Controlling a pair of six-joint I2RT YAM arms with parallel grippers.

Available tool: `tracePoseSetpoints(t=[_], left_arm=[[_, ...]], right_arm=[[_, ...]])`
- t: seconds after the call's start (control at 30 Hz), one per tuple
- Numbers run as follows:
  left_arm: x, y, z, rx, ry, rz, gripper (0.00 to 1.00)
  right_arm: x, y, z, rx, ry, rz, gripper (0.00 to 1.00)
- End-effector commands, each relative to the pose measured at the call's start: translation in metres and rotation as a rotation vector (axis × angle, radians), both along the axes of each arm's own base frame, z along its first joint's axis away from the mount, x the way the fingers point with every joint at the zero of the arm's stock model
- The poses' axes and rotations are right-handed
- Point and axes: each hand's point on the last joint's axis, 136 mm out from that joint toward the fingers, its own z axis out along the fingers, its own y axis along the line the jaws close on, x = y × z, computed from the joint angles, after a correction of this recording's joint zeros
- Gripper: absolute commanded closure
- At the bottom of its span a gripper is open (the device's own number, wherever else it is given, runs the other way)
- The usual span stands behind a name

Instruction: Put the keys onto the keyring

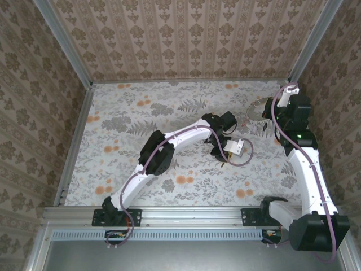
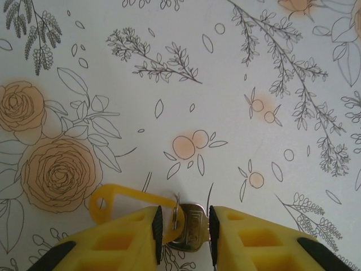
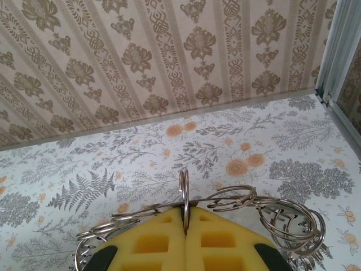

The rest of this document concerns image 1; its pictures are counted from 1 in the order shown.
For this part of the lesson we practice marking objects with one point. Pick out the key with black tag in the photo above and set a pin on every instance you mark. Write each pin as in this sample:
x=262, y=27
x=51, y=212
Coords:
x=265, y=126

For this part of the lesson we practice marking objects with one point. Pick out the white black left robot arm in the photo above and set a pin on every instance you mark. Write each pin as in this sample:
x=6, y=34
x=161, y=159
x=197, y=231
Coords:
x=160, y=163

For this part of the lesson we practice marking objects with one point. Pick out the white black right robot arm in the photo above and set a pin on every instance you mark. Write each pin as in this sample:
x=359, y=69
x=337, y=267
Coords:
x=313, y=231

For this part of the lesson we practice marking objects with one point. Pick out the small black electronics board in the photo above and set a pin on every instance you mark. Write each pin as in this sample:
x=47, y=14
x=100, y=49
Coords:
x=115, y=235
x=272, y=235

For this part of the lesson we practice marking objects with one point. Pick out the grey metal sheet panel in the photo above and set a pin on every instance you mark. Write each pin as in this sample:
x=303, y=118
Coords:
x=197, y=257

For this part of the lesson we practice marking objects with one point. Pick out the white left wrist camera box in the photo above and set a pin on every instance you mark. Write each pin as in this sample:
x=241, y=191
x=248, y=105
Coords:
x=234, y=146

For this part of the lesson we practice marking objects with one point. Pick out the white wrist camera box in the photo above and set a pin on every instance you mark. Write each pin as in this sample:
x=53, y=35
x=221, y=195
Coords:
x=234, y=146
x=285, y=97

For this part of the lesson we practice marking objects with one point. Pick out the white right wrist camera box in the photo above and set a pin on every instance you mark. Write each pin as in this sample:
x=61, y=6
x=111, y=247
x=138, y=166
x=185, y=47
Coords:
x=285, y=97

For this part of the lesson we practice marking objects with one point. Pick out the aluminium table edge rail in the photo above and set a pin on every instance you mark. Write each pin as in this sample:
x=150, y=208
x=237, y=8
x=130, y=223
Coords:
x=191, y=80

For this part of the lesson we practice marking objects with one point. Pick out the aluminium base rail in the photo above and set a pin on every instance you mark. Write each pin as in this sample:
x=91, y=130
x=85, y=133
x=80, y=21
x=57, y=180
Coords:
x=191, y=217

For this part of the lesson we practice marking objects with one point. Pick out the aluminium frame post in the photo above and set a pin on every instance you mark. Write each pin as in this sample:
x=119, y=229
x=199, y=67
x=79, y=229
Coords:
x=65, y=45
x=313, y=42

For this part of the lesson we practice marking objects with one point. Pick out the aluminium side rail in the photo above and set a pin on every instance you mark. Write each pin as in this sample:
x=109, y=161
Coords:
x=75, y=141

